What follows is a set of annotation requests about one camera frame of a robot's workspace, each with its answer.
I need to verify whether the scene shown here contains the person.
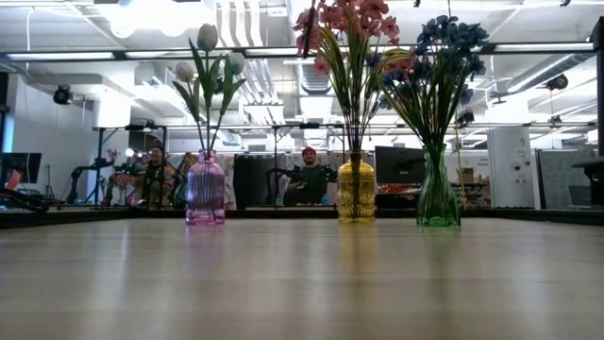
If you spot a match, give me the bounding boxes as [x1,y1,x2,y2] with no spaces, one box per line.
[134,145,179,209]
[282,145,337,208]

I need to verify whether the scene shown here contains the grey partition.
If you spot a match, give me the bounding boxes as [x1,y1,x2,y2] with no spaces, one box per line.
[537,148,599,210]

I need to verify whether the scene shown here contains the pink ribbed glass vase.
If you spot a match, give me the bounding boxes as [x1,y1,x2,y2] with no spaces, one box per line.
[185,149,227,227]

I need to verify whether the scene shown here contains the dense pink flower bunch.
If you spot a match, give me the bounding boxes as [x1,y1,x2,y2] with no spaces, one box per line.
[315,0,402,153]

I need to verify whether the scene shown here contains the black monitor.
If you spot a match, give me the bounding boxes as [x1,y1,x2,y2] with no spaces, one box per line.
[0,151,42,186]
[375,145,428,186]

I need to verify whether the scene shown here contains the white cabinet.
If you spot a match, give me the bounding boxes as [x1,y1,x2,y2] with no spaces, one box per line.
[486,126,543,210]

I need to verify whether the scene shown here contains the black vertical pole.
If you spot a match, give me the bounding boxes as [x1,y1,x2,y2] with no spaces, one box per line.
[592,16,604,157]

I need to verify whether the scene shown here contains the green glass vase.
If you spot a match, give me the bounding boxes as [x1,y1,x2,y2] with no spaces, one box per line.
[415,143,462,228]

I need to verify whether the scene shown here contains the amber glass vase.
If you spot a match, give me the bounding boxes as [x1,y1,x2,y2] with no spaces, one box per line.
[336,150,378,226]

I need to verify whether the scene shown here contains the black partition panel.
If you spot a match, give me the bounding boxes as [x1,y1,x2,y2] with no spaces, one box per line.
[233,153,288,210]

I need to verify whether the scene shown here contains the black cable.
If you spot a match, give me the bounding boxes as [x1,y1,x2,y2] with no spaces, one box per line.
[0,186,51,213]

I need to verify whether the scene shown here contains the grey desk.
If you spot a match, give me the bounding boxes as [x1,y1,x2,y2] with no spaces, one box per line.
[571,157,604,207]

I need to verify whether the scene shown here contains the black stand frame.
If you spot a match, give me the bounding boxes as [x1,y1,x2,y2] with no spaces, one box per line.
[92,123,169,208]
[271,121,345,209]

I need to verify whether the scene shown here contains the long overhead beam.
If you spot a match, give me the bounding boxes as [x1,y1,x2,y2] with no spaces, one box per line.
[0,42,596,62]

